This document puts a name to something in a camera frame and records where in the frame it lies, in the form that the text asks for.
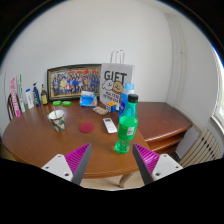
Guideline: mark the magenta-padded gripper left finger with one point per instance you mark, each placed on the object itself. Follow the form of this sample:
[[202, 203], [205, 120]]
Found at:
[[61, 166]]

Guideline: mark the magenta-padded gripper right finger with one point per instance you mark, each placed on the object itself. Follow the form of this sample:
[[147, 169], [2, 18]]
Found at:
[[160, 166]]

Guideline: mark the green plastic drink bottle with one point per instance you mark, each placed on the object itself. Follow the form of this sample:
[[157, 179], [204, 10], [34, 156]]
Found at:
[[126, 128]]

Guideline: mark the flat round red coaster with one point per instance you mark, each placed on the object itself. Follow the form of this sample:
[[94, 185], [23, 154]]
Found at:
[[86, 127]]

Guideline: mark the thin grey stirring stick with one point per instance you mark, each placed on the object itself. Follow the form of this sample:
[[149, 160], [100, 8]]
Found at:
[[54, 111]]

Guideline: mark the white remote control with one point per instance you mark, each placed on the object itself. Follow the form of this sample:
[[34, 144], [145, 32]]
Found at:
[[110, 125]]

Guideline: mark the small green packet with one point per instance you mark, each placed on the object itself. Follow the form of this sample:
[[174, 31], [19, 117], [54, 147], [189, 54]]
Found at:
[[66, 103], [57, 103]]

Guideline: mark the small patterned snack packet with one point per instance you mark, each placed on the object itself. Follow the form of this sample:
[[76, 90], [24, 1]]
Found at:
[[100, 110]]

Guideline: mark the yellow bottle black pump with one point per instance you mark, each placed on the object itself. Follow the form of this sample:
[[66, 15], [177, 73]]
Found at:
[[44, 97]]

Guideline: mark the blue tissue pack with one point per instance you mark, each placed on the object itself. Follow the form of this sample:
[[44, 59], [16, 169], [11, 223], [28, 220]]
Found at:
[[88, 100]]

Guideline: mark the dark blue pump bottle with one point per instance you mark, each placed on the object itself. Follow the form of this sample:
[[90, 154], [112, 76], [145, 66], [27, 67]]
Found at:
[[36, 97]]

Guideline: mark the blue detergent bottle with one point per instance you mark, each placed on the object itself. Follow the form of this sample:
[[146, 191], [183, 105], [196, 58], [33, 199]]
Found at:
[[123, 101]]

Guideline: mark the white tube blue cap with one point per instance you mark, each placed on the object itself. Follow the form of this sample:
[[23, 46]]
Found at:
[[30, 99]]

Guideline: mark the colourful puzzle cube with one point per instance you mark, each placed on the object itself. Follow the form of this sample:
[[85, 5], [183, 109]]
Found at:
[[111, 107]]

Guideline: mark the tall pink box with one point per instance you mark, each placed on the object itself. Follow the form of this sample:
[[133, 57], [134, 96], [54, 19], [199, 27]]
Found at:
[[15, 100]]

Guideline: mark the tall white green box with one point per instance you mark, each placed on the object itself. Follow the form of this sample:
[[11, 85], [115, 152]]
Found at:
[[21, 95]]

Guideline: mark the window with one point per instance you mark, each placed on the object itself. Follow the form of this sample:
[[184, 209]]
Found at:
[[220, 106]]

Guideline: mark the dark framed group photo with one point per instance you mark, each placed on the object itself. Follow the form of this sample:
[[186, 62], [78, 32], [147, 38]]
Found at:
[[73, 81]]

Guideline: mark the white paper gift bag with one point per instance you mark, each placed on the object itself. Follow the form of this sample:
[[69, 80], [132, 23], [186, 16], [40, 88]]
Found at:
[[115, 80]]

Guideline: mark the white wall radiator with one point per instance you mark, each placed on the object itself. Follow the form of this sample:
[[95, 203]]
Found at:
[[203, 148]]

